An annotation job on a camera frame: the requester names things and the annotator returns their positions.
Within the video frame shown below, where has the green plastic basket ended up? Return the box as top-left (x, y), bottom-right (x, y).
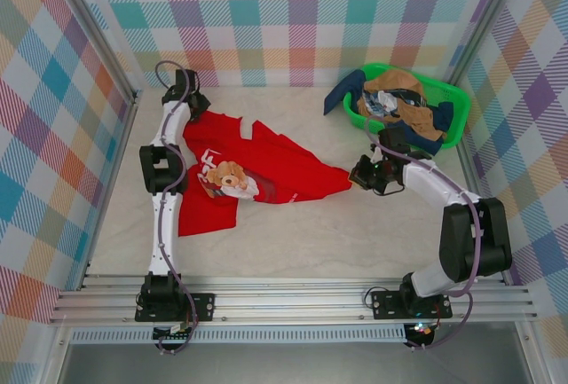
top-left (343, 62), bottom-right (471, 150)

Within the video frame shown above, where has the red t-shirt with bear print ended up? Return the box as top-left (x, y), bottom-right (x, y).
top-left (177, 108), bottom-right (354, 238)

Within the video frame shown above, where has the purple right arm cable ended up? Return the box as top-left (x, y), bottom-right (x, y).
top-left (363, 115), bottom-right (484, 352)

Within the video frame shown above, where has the tan brown t-shirt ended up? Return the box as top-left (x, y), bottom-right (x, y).
top-left (358, 68), bottom-right (435, 141)

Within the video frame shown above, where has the aluminium frame post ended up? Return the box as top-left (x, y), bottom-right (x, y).
top-left (51, 0), bottom-right (139, 104)
top-left (446, 0), bottom-right (532, 88)

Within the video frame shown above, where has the slotted grey cable duct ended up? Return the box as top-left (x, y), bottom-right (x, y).
top-left (70, 328), bottom-right (408, 345)

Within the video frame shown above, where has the black controller board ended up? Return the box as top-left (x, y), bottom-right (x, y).
top-left (406, 321), bottom-right (437, 348)
top-left (153, 324), bottom-right (195, 343)

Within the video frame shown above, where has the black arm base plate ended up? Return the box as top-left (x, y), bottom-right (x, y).
top-left (135, 293), bottom-right (217, 324)
top-left (370, 290), bottom-right (454, 321)

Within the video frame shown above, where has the navy blue t-shirt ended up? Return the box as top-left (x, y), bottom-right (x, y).
top-left (390, 99), bottom-right (455, 157)
top-left (322, 68), bottom-right (370, 117)

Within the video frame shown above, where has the white blue printed t-shirt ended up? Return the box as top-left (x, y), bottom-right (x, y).
top-left (361, 89), bottom-right (401, 118)

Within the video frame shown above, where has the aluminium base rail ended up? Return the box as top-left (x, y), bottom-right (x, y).
top-left (48, 271), bottom-right (539, 327)

